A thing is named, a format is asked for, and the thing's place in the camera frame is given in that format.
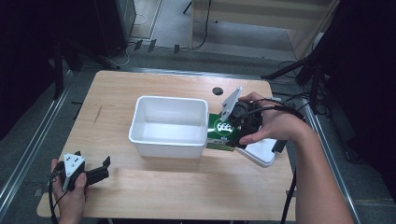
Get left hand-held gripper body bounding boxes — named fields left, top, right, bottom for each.
left=58, top=151, right=92, bottom=192

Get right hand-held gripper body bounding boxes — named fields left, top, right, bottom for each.
left=219, top=86, right=264, bottom=140

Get green cardboard box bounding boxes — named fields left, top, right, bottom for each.
left=205, top=113, right=243, bottom=153

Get white lid with black latches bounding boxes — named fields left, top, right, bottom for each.
left=234, top=137, right=288, bottom=169

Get white plastic storage box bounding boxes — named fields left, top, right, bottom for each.
left=128, top=95, right=210, bottom=160

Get person's right hand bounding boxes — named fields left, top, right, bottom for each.
left=237, top=91, right=309, bottom=147

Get person's left hand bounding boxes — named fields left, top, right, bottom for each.
left=49, top=158, right=89, bottom=224

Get black metal stand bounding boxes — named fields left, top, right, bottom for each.
left=261, top=55, right=332, bottom=115
left=51, top=39, right=121, bottom=101

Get light wooden furniture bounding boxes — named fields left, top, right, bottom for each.
left=190, top=0, right=341, bottom=61

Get dark cabinet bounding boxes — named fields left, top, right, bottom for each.
left=92, top=0, right=138, bottom=59

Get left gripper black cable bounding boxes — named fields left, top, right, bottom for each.
left=47, top=170, right=69, bottom=224

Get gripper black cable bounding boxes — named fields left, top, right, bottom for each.
left=241, top=98, right=307, bottom=224
left=47, top=170, right=69, bottom=224

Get metal floor rail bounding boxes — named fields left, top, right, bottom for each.
left=303, top=98, right=362, bottom=224
left=0, top=69, right=75, bottom=213

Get black floor cables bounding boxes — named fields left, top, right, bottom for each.
left=273, top=60, right=313, bottom=108

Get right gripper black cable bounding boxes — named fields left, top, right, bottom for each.
left=241, top=98, right=307, bottom=224

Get black hanging cable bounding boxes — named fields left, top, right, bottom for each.
left=188, top=0, right=213, bottom=51

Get white floor cable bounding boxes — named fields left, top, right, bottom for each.
left=119, top=13, right=148, bottom=68

